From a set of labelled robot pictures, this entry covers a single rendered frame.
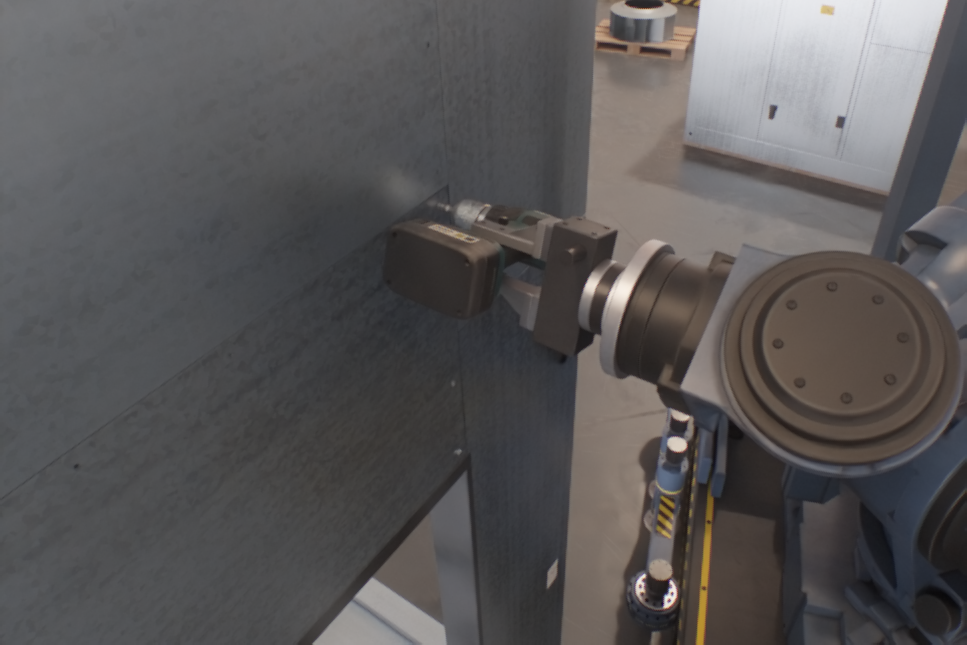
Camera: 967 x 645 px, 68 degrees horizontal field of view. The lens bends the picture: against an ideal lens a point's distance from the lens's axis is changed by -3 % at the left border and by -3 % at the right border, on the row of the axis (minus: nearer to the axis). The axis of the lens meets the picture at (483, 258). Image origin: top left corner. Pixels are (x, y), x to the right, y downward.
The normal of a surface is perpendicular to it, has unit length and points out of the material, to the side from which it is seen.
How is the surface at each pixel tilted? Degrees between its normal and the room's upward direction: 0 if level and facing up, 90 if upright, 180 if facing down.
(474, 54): 90
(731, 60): 90
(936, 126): 90
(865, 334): 34
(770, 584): 0
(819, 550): 0
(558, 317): 71
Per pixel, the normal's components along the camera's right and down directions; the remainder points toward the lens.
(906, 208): -0.29, 0.55
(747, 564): -0.04, -0.82
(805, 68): -0.57, 0.48
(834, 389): -0.35, -0.40
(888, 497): -0.93, 0.23
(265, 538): 0.82, 0.30
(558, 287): -0.55, 0.20
